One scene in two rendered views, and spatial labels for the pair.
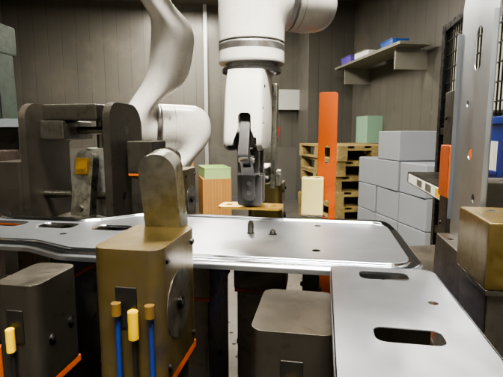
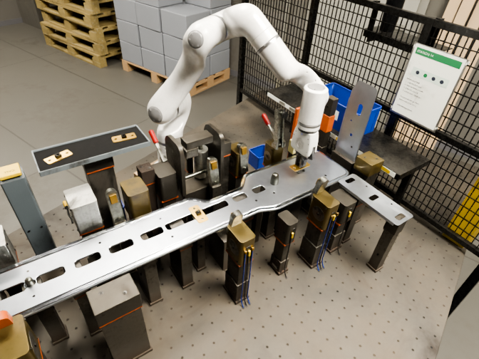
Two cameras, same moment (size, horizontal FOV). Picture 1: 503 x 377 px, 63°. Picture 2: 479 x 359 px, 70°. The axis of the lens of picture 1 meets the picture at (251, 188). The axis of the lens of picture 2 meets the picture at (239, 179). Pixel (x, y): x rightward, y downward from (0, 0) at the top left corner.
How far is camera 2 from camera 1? 122 cm
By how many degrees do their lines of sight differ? 52
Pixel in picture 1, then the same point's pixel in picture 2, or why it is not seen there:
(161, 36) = (196, 70)
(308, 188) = not seen: hidden behind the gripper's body
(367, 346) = (373, 203)
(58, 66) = not seen: outside the picture
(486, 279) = (368, 175)
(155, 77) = (184, 89)
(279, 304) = (339, 197)
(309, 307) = (344, 195)
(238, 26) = (316, 122)
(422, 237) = not seen: hidden behind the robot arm
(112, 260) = (332, 209)
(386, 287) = (356, 184)
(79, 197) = (214, 177)
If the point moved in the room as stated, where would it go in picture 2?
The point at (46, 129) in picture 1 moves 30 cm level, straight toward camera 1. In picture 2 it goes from (190, 154) to (270, 175)
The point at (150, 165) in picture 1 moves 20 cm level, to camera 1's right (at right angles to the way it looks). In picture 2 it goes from (324, 182) to (355, 161)
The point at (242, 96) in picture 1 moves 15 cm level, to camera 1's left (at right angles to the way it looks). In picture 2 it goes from (314, 142) to (289, 157)
